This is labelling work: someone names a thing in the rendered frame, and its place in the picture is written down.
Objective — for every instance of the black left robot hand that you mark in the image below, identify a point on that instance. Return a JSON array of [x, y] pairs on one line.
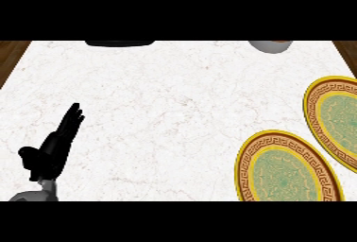
[[55, 148]]

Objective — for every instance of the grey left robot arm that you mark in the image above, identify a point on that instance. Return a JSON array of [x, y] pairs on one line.
[[39, 193]]

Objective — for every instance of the green plate with yellow rim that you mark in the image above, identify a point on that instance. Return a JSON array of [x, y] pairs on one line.
[[284, 170], [336, 118]]

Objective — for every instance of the black flat object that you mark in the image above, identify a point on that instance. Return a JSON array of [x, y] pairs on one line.
[[120, 43]]

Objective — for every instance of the grey round pot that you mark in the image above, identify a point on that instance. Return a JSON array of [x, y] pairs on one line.
[[271, 46]]

